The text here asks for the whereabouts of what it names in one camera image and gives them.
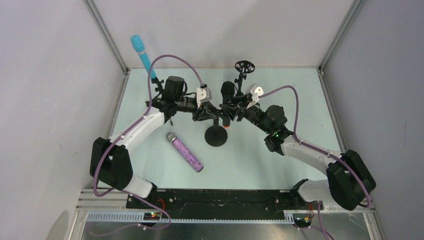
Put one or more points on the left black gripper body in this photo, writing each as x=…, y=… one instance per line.
x=201, y=110

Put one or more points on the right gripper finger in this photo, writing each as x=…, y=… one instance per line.
x=232, y=111
x=239, y=98

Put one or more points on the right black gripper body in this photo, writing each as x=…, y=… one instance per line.
x=240, y=110

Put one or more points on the black microphone orange end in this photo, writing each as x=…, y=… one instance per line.
x=227, y=92

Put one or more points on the black round base mic stand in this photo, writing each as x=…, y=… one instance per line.
x=216, y=135

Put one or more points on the small black tripod stand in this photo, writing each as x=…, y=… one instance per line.
x=165, y=106

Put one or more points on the blue microphone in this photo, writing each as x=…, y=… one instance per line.
x=139, y=47

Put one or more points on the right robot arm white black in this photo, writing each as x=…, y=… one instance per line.
x=348, y=181

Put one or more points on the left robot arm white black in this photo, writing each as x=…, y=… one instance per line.
x=111, y=158

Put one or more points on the purple glitter microphone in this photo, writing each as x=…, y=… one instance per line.
x=184, y=151

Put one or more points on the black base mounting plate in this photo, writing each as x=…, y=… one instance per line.
x=226, y=204

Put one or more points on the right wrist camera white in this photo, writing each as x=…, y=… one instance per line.
x=253, y=93

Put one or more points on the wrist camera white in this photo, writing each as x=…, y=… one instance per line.
x=253, y=93
x=203, y=95

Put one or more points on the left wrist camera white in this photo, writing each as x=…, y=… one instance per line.
x=203, y=95

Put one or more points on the black tripod shock mount stand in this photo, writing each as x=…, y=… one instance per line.
x=243, y=67

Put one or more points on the grey slotted cable duct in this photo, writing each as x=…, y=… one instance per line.
x=147, y=217

